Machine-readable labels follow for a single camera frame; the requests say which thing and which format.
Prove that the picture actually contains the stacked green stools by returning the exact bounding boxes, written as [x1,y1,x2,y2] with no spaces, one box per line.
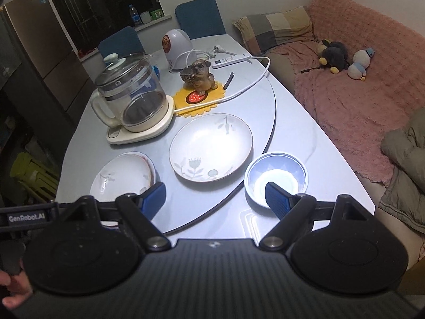
[10,151,60,195]

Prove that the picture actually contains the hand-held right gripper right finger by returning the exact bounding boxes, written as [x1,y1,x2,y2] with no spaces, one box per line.
[259,181,370,251]

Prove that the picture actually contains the blue chair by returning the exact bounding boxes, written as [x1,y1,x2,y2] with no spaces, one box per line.
[175,0,227,40]
[98,27,147,61]

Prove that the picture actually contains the pink blanket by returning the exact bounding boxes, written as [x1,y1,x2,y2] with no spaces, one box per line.
[266,0,425,187]

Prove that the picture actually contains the plastic water bottle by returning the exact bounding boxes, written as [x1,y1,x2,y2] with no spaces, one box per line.
[128,4,143,27]

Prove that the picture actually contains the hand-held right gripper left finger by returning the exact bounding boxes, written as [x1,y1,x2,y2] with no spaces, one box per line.
[66,182,173,252]

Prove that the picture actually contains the blue bowl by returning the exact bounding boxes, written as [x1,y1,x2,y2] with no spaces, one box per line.
[244,152,309,209]

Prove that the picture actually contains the brown dog figurine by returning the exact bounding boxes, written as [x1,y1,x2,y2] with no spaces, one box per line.
[180,59,218,96]

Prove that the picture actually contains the beige sofa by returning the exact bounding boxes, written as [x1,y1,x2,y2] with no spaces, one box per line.
[262,45,425,273]

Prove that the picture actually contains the white power cable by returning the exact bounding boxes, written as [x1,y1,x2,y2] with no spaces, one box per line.
[173,56,271,112]

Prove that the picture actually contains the dark grey cabinet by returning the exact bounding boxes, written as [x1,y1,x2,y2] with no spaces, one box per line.
[3,0,97,114]

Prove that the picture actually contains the black plush toy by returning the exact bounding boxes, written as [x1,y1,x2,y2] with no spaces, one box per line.
[315,39,350,74]

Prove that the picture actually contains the grey round turntable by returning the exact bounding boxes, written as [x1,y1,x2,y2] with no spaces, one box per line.
[56,33,277,236]

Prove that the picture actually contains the white round appliance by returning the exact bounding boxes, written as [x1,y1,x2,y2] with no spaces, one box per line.
[162,29,193,73]

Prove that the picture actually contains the glass kettle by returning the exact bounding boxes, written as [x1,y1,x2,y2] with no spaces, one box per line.
[90,52,176,133]

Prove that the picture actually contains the white appliance cord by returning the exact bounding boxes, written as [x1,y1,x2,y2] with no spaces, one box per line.
[171,47,224,74]

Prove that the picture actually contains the blue penguin plush toy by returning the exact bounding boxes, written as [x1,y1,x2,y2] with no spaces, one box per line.
[347,47,375,81]

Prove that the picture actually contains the yellow flower mat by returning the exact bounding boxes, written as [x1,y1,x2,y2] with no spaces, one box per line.
[173,80,226,117]

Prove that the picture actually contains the brown rimmed floral plate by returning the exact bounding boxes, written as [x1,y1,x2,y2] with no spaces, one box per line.
[169,113,254,183]

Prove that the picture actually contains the white leaf print plate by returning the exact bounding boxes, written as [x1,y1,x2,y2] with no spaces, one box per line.
[90,152,156,203]

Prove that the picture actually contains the white power strip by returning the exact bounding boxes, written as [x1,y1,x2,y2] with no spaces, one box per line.
[212,54,252,70]

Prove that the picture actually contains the cream kettle base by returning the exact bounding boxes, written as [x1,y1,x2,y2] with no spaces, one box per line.
[106,96,176,145]

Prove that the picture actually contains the person's left hand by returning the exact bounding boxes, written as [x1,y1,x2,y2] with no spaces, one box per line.
[0,269,34,309]

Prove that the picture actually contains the dark window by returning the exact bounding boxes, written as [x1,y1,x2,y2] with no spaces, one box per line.
[41,0,167,50]

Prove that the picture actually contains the red round coaster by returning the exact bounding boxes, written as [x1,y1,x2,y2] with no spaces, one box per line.
[186,90,209,104]

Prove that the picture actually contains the plaid pillow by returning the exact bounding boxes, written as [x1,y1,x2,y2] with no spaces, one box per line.
[232,6,314,54]

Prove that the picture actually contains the olive green jacket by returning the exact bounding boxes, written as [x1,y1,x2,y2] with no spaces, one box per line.
[379,108,425,233]

